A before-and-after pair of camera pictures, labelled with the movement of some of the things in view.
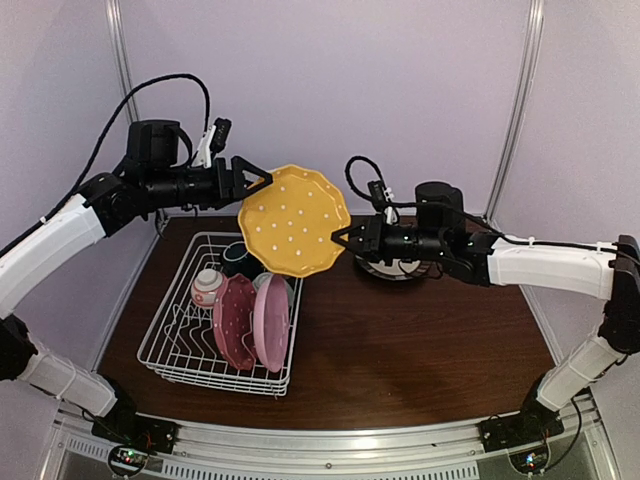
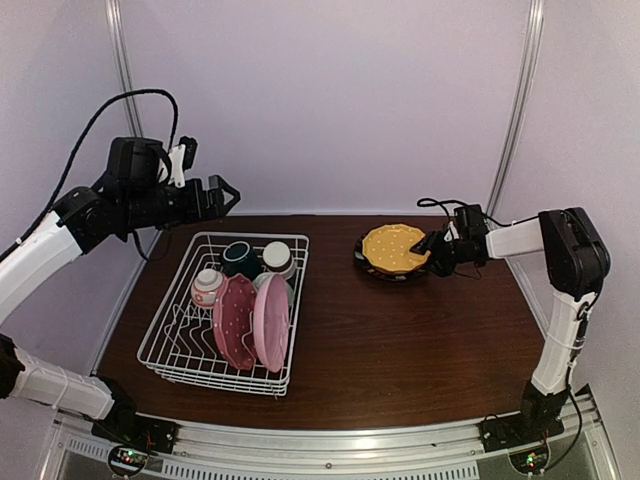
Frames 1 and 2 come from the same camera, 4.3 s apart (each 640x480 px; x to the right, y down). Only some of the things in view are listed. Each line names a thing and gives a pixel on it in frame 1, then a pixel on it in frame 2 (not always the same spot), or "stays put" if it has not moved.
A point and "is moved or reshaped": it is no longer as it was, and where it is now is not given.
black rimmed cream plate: (402, 270) stays put
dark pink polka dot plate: (234, 321) stays put
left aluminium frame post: (114, 12) stays put
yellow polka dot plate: (287, 224) is moved or reshaped
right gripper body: (378, 244) → (447, 255)
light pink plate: (271, 322) stays put
